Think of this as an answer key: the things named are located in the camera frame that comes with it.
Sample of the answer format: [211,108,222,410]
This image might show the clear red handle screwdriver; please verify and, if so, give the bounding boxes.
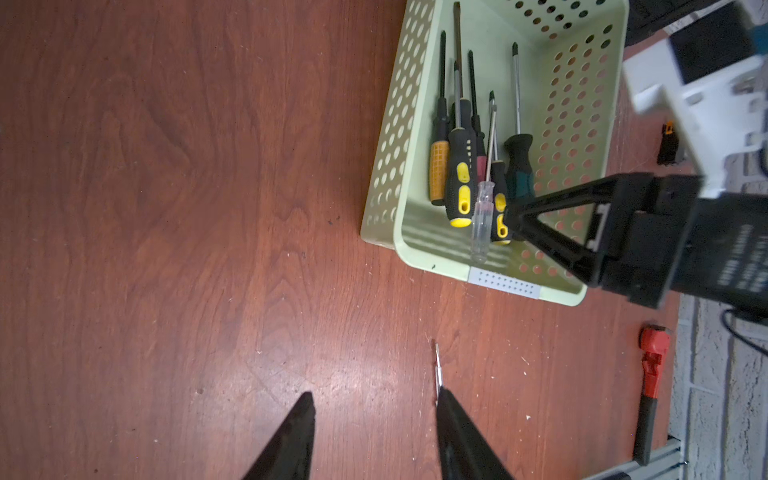
[432,339,443,406]

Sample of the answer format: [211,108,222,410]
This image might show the red pipe wrench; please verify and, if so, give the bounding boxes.
[633,325,671,466]

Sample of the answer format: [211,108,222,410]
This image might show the black plastic tool case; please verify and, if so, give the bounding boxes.
[625,0,716,47]

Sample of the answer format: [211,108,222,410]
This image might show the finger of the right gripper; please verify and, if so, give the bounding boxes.
[505,173,654,287]

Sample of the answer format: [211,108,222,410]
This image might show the clear handle small screwdriver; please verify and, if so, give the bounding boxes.
[471,100,497,264]

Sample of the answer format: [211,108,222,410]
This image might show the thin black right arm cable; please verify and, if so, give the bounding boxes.
[718,307,768,358]

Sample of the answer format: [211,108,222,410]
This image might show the green black handle screwdriver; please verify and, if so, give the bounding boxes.
[504,42,534,206]

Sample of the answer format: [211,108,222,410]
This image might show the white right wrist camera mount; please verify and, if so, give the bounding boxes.
[623,2,767,199]

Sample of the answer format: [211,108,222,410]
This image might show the orange handle screwdriver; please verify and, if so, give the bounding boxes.
[428,31,450,206]

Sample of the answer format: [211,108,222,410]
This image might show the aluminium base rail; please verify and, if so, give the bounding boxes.
[588,437,687,480]

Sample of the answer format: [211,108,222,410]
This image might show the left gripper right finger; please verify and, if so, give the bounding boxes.
[436,387,514,480]

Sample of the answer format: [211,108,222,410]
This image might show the black yellow screwdriver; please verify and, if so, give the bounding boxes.
[488,90,511,245]
[445,61,477,228]

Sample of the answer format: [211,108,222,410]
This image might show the pink handle screwdriver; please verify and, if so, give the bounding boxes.
[468,50,487,182]

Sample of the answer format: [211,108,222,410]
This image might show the light green plastic bin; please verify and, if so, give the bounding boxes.
[361,1,630,306]

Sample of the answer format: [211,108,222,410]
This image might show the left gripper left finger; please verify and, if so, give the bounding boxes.
[242,391,316,480]

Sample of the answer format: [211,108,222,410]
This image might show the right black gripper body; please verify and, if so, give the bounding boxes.
[599,174,767,317]

